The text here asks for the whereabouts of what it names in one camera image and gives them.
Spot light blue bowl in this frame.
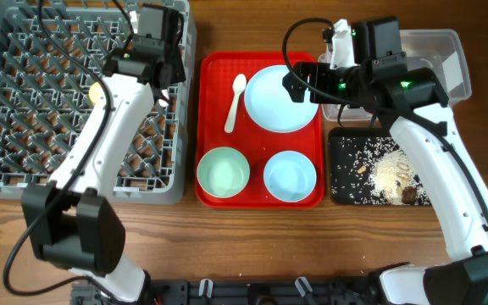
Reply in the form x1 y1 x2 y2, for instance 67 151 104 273
263 151 317 203

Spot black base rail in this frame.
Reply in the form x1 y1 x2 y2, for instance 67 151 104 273
70 276 385 305

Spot grey dishwasher rack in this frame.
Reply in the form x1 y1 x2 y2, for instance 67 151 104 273
0 0 191 204

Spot light blue plate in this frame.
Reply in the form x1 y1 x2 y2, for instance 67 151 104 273
244 65 319 133

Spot black waste tray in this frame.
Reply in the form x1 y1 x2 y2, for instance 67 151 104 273
327 127 434 208

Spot yellow plastic cup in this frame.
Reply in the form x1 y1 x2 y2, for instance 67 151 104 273
88 82 104 106

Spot cream plastic spoon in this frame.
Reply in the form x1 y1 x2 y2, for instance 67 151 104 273
224 74 247 133

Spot white plastic fork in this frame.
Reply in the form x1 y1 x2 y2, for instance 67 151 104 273
158 89 170 108

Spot red plastic tray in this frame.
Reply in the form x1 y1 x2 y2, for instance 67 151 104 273
195 52 324 208

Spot rice and meat leftovers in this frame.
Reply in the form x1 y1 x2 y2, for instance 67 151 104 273
331 135 430 207

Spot clear plastic bin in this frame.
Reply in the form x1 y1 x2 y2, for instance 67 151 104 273
321 29 472 122

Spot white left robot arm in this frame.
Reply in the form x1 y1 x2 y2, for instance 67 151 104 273
3 4 186 304

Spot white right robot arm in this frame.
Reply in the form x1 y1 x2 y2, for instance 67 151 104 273
282 16 488 304

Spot green bowl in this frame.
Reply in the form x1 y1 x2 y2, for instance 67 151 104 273
197 147 251 199

